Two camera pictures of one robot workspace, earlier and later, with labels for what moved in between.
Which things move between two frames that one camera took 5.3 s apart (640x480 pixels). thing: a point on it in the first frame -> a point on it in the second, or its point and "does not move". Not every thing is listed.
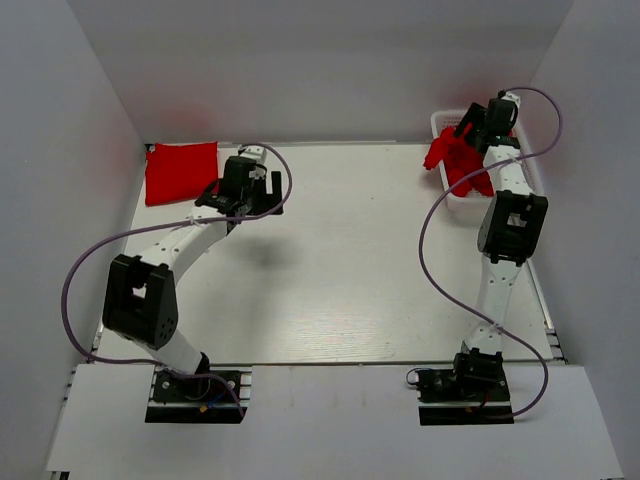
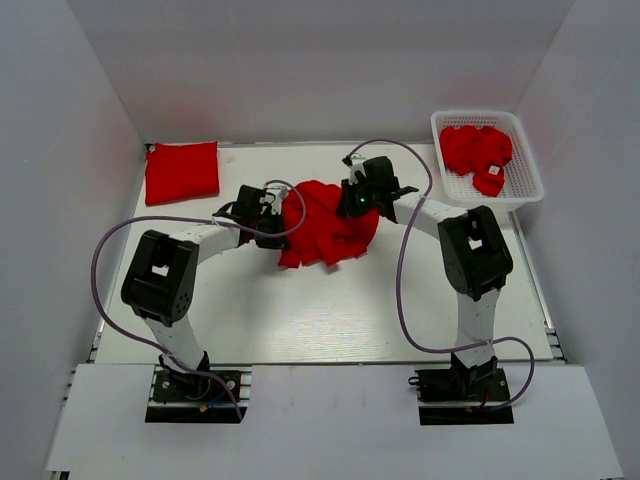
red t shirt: [457, 153] -> [327, 235]
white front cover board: [329, 420] does not move
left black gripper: [268, 200] -> [273, 243]
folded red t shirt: [178, 171] does not move
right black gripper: [474, 115] -> [347, 205]
